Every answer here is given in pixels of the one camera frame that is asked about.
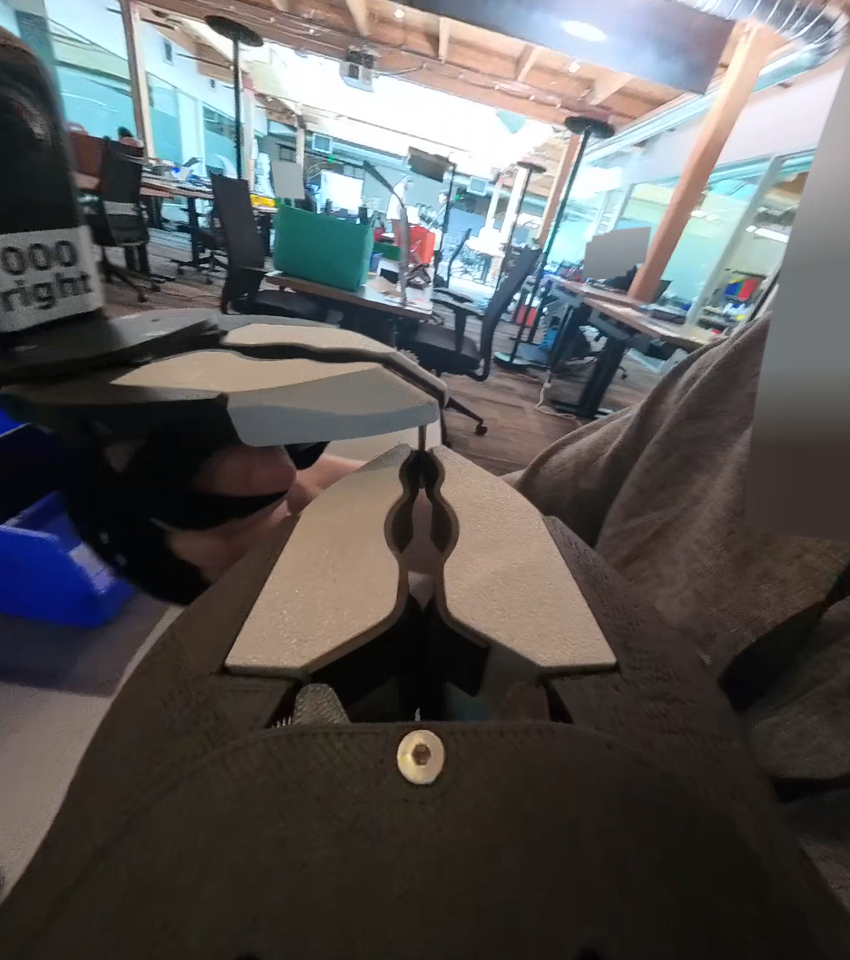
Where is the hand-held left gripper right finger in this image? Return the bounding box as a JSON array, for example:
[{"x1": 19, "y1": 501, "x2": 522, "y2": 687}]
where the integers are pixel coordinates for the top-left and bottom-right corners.
[{"x1": 429, "y1": 444, "x2": 618, "y2": 674}]

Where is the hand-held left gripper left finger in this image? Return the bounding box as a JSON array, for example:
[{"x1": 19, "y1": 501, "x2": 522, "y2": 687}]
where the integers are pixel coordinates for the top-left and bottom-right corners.
[{"x1": 224, "y1": 442, "x2": 418, "y2": 676}]

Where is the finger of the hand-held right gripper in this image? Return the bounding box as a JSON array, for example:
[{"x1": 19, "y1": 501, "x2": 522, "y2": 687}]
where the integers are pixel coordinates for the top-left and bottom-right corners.
[
  {"x1": 110, "y1": 348, "x2": 442, "y2": 449},
  {"x1": 221, "y1": 318, "x2": 450, "y2": 410}
]

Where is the blue divided plastic bin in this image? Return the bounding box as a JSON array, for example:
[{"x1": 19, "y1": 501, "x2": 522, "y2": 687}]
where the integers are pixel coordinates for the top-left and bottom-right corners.
[{"x1": 0, "y1": 352, "x2": 138, "y2": 631}]

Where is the person's right hand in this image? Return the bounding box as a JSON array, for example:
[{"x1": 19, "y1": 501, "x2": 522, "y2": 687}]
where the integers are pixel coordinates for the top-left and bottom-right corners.
[{"x1": 170, "y1": 447, "x2": 366, "y2": 580}]

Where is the wooden top desk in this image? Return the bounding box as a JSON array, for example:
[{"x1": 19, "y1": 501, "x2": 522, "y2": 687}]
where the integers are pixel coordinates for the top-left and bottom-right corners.
[
  {"x1": 262, "y1": 266, "x2": 435, "y2": 354},
  {"x1": 543, "y1": 273, "x2": 723, "y2": 421}
]

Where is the green fabric bin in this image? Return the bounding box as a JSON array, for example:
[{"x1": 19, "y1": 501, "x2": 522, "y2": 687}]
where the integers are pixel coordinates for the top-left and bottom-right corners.
[{"x1": 272, "y1": 201, "x2": 376, "y2": 294}]

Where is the black office chair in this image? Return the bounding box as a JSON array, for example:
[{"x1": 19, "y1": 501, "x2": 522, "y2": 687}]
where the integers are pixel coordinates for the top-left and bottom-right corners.
[
  {"x1": 404, "y1": 246, "x2": 543, "y2": 438},
  {"x1": 82, "y1": 137, "x2": 172, "y2": 303},
  {"x1": 209, "y1": 172, "x2": 322, "y2": 318}
]

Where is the silver gooseneck desk lamp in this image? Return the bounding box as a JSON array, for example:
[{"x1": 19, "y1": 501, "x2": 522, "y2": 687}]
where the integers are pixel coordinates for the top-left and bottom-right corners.
[{"x1": 359, "y1": 159, "x2": 412, "y2": 306}]

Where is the red basket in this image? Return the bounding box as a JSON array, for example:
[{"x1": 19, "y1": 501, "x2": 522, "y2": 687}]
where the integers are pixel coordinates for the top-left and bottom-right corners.
[{"x1": 393, "y1": 219, "x2": 438, "y2": 265}]

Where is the ceiling projector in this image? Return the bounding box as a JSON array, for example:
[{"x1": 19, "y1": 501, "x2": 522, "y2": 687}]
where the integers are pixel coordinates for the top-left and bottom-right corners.
[{"x1": 339, "y1": 47, "x2": 378, "y2": 93}]

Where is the shelf of coloured bins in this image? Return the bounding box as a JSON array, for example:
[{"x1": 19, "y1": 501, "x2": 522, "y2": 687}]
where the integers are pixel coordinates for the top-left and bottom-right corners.
[{"x1": 702, "y1": 273, "x2": 767, "y2": 327}]

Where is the wooden post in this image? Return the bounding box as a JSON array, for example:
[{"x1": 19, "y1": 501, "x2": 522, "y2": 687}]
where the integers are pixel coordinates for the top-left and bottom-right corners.
[{"x1": 626, "y1": 21, "x2": 784, "y2": 303}]

